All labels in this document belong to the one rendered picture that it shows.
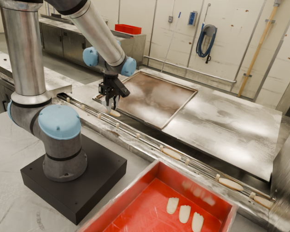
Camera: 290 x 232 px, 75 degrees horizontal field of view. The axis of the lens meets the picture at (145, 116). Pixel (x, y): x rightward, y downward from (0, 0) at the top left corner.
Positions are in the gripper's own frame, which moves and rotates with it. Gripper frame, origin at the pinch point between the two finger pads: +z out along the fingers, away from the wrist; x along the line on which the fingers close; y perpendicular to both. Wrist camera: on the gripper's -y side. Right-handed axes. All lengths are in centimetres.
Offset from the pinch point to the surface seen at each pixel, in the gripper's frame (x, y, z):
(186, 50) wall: -370, 107, 26
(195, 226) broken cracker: 25, -60, 11
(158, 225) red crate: 32, -50, 12
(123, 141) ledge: 9.0, -15.4, 7.9
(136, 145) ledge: 6.9, -22.3, 7.6
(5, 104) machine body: 9, 112, 37
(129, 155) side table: 11.2, -21.3, 11.8
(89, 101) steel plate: -13.5, 32.7, 11.6
